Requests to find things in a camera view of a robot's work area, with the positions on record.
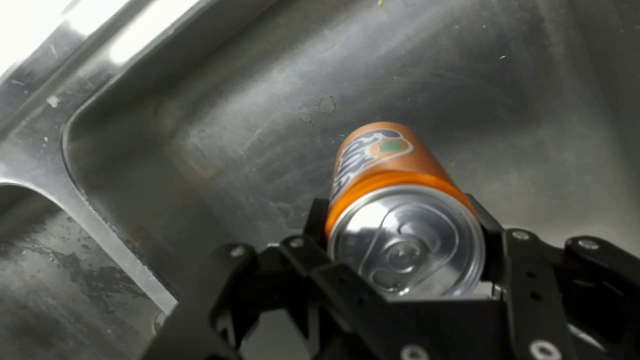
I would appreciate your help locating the stainless steel double sink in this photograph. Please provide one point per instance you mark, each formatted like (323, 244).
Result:
(232, 100)

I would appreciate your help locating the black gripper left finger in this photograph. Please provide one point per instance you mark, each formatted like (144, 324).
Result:
(220, 307)

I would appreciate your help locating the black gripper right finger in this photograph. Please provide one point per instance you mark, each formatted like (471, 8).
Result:
(566, 300)

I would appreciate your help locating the orange soda can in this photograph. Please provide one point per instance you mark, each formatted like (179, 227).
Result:
(393, 193)

